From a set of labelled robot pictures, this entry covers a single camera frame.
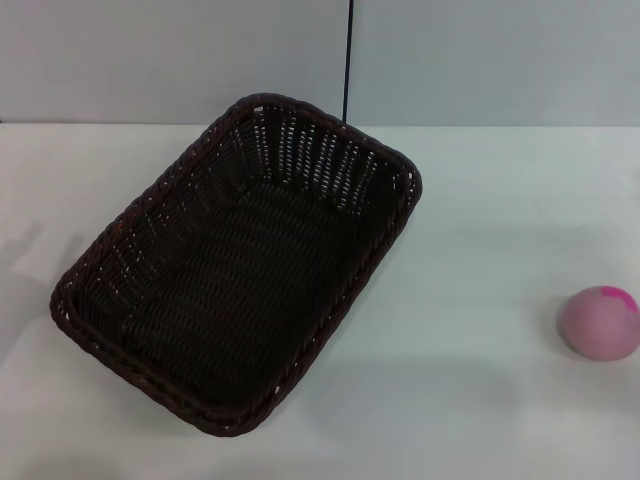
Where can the dark brown woven basket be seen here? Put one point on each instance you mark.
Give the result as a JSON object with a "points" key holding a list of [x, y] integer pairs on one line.
{"points": [[250, 280]]}

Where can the pink peach toy ball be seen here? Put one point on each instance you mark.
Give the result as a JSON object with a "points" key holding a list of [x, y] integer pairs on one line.
{"points": [[597, 325]]}

